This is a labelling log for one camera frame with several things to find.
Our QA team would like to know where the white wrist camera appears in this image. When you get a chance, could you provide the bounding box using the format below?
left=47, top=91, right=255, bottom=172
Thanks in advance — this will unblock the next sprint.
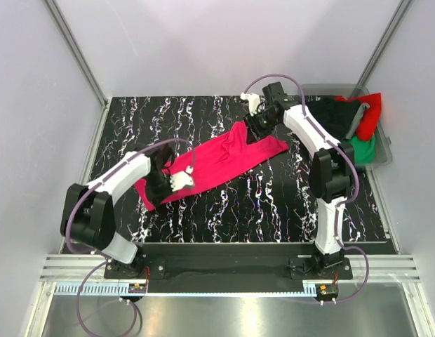
left=240, top=93, right=261, bottom=116
left=169, top=166, right=195, bottom=192

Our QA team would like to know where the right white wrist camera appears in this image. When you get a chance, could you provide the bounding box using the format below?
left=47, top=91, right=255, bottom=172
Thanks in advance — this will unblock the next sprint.
left=240, top=93, right=261, bottom=116

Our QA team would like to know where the black t shirt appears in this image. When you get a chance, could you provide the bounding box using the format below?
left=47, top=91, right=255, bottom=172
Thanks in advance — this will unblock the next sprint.
left=307, top=98, right=361, bottom=140

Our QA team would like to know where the grey t shirt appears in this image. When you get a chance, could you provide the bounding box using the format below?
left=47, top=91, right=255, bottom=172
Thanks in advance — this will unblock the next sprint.
left=344, top=103, right=370, bottom=140

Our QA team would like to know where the clear plastic bin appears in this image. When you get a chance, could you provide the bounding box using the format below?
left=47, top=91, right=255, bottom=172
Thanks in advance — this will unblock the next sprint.
left=302, top=84, right=392, bottom=169

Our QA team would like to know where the aluminium frame rail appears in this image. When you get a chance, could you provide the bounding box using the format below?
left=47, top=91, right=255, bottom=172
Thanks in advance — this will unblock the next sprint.
left=40, top=255, right=420, bottom=282

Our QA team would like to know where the pink t shirt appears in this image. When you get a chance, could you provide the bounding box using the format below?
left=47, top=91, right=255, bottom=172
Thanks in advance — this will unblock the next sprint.
left=134, top=119, right=289, bottom=212

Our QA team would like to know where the red t shirt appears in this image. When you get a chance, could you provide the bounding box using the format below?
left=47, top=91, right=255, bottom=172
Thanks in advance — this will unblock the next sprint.
left=336, top=93, right=382, bottom=140

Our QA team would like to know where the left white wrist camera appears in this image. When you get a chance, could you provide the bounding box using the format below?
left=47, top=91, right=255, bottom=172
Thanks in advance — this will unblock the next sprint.
left=169, top=166, right=195, bottom=192

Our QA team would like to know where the white cable duct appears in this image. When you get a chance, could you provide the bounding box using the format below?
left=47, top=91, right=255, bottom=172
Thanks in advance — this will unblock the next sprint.
left=55, top=282, right=147, bottom=296

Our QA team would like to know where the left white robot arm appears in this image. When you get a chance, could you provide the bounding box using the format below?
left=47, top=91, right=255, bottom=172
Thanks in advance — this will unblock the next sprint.
left=60, top=142, right=174, bottom=278

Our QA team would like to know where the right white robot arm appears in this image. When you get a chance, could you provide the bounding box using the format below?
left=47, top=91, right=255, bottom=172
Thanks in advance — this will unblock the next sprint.
left=240, top=82, right=359, bottom=279

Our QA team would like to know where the green t shirt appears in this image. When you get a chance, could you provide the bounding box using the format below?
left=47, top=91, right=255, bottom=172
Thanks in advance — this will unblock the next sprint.
left=350, top=136, right=376, bottom=166

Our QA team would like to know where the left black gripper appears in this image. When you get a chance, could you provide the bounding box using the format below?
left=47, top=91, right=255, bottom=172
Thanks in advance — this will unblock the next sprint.
left=145, top=171, right=179, bottom=207

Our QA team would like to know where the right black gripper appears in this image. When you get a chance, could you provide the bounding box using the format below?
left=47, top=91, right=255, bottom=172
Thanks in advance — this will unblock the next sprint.
left=242, top=109, right=279, bottom=146

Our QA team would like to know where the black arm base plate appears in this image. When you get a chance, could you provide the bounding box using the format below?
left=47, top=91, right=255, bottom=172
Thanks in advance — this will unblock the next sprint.
left=105, top=255, right=353, bottom=280

